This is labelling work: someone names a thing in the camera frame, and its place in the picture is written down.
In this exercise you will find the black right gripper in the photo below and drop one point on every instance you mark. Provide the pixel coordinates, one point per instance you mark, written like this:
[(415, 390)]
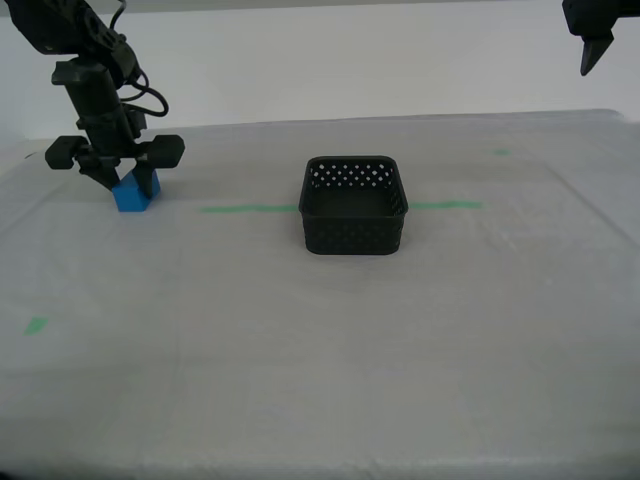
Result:
[(631, 8)]

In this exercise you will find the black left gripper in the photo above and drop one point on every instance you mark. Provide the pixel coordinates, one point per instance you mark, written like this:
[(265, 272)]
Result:
[(100, 115)]

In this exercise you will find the blue rectangular block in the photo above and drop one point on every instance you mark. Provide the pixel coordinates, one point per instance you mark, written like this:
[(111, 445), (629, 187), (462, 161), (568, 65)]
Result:
[(127, 201)]

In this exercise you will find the black perforated plastic basket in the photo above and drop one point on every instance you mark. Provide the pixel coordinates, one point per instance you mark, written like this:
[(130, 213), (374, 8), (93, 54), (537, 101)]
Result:
[(352, 235)]

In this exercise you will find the long green tape strip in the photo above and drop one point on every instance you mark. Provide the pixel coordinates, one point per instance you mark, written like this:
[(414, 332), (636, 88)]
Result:
[(240, 208)]

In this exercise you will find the grey plastic table cover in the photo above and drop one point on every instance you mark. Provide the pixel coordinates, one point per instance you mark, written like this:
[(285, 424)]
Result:
[(320, 325)]

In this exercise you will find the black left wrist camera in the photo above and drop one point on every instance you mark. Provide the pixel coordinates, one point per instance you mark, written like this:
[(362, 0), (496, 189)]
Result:
[(135, 122)]

